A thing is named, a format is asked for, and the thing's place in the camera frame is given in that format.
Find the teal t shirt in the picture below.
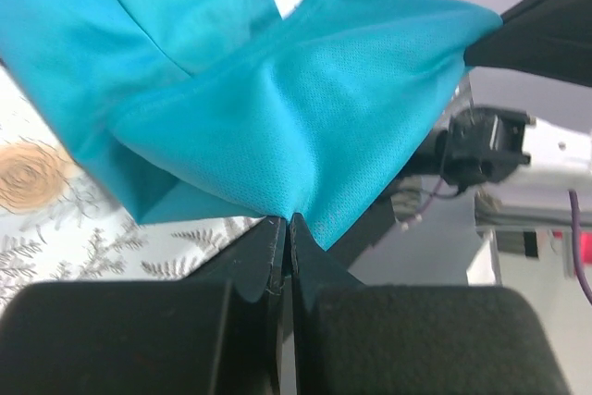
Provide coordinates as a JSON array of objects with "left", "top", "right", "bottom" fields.
[{"left": 1, "top": 0, "right": 501, "bottom": 248}]

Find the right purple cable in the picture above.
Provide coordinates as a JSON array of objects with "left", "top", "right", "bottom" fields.
[{"left": 418, "top": 179, "right": 592, "bottom": 303}]

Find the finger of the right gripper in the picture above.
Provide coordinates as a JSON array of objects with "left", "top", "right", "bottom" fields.
[{"left": 464, "top": 0, "right": 591, "bottom": 87}]

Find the floral patterned table mat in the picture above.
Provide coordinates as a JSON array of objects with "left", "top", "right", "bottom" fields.
[{"left": 1, "top": 0, "right": 299, "bottom": 303}]

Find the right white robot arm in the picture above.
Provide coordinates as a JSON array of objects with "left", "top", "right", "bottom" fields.
[{"left": 396, "top": 0, "right": 591, "bottom": 294}]

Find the aluminium frame rail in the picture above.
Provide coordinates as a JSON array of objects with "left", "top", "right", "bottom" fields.
[{"left": 475, "top": 190, "right": 576, "bottom": 278}]

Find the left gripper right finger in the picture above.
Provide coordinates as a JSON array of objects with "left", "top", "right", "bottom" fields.
[{"left": 289, "top": 215, "right": 570, "bottom": 394}]

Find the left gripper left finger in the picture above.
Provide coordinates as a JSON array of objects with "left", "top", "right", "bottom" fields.
[{"left": 1, "top": 217, "right": 287, "bottom": 394}]

